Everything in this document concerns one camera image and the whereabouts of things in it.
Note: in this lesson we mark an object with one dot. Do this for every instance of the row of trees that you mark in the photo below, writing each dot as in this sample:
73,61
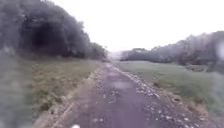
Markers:
186,50

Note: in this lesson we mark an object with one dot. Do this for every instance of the green grass field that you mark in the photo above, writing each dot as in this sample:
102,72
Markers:
180,80

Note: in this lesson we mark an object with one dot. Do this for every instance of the grass verge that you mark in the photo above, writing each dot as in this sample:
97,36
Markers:
50,80

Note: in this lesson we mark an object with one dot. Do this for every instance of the dense dark wood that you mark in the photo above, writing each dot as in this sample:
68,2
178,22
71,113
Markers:
43,30

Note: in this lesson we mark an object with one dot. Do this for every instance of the grey gravel dirt path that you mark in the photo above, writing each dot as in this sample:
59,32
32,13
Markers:
116,103

